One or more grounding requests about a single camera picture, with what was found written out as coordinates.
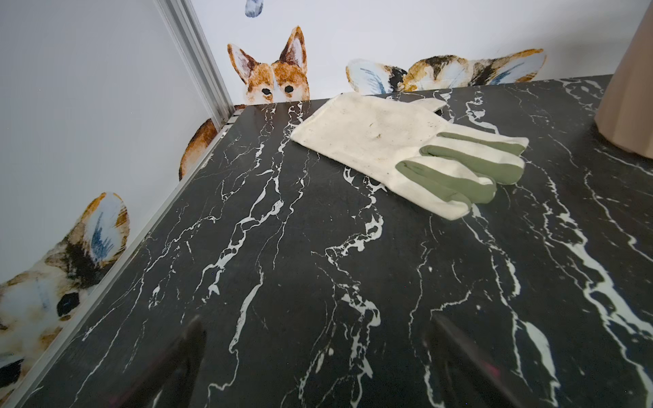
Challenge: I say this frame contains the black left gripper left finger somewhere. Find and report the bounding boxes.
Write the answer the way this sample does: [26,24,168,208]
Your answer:
[113,316,207,407]

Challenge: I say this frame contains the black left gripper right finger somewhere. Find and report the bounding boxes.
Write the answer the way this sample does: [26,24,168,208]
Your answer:
[424,314,525,407]

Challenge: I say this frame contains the white and green work glove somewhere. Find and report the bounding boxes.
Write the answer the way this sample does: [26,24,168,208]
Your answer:
[291,93,529,220]

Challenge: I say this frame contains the aluminium frame post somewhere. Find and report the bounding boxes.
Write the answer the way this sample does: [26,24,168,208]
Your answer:
[155,0,235,129]

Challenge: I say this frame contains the pink plant pot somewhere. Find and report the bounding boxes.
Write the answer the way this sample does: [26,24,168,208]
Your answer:
[595,7,652,159]

